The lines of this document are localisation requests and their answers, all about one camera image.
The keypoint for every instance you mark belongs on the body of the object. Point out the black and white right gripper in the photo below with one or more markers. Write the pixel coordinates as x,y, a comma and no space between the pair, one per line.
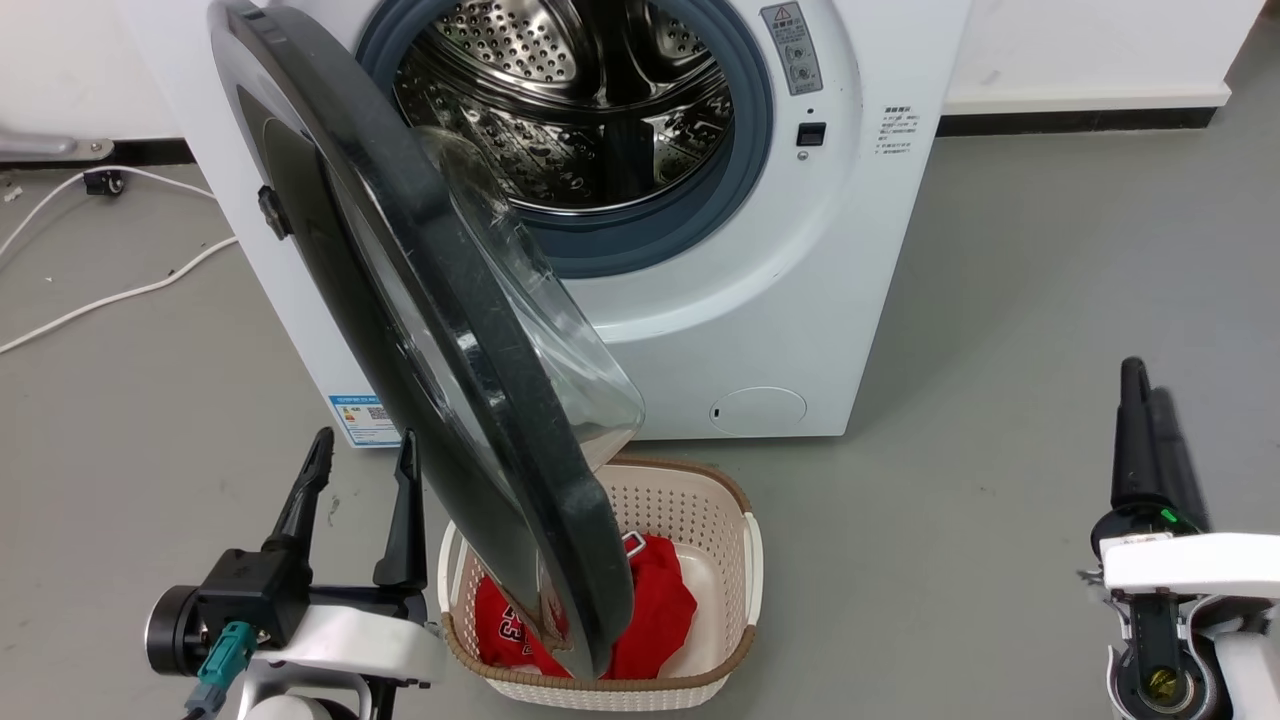
1190,565

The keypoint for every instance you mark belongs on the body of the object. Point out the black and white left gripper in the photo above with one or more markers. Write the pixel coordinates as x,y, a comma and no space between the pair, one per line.
250,595

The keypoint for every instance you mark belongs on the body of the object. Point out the dark grey washing machine door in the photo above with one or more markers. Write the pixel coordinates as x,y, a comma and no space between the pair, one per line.
400,300

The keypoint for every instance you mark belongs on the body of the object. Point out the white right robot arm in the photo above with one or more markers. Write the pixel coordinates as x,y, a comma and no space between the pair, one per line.
1170,660

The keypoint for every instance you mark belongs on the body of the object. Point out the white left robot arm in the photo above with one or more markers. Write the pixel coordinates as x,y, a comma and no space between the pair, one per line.
300,702

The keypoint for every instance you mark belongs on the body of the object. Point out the white front-load washing machine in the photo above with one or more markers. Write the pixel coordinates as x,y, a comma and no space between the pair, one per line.
800,300

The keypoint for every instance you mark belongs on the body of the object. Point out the blue-grey rubber door gasket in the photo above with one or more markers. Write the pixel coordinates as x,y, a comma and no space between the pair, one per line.
745,150

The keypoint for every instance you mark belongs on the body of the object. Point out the blue energy label sticker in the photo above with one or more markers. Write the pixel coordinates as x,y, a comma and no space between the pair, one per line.
362,418

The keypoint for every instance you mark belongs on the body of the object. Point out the red jersey garment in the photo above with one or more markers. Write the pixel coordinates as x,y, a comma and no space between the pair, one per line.
660,600

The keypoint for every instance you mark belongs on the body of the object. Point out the white perforated laundry basket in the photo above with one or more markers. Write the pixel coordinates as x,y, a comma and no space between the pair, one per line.
725,560

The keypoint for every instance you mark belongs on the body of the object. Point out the round white filter cover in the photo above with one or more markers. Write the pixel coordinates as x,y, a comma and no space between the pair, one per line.
757,410

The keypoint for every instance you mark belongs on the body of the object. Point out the short black baseboard strip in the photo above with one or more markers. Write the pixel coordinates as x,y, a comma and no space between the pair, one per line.
160,152

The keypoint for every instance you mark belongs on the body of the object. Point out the stainless steel washer drum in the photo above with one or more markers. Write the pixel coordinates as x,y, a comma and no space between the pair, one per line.
600,110

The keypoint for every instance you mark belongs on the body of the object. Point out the grey warning sticker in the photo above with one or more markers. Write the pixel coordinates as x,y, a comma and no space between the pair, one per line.
792,48

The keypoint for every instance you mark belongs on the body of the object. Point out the grey metal floor bracket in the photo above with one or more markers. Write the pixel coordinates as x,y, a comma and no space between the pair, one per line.
50,146

